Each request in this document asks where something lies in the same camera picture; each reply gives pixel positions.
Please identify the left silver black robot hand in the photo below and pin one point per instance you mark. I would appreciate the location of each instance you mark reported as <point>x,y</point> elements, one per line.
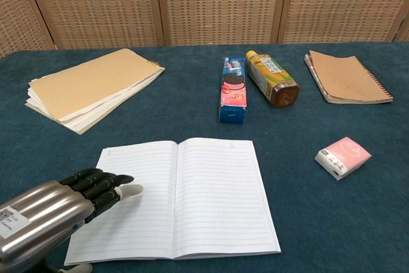
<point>48,209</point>

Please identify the tan cardboard-covered spiral notepad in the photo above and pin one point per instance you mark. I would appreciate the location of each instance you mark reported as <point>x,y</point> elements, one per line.
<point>92,86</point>

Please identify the open lined white notebook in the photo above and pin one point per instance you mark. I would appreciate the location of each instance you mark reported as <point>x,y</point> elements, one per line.
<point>198,199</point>

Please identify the spiral bound kraft notebook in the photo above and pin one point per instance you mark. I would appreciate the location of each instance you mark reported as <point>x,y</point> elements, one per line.
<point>346,78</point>

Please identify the blue pink cookie box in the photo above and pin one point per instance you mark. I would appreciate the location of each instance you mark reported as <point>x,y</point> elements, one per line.
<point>233,89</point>

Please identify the woven wooden folding screen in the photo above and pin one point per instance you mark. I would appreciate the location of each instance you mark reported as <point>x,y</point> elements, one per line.
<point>204,4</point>

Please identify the yellow label tea bottle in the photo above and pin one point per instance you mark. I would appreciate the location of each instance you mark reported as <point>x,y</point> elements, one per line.
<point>271,76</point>

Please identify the pink white tissue pack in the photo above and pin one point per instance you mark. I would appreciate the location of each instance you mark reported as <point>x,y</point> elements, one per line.
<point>343,158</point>

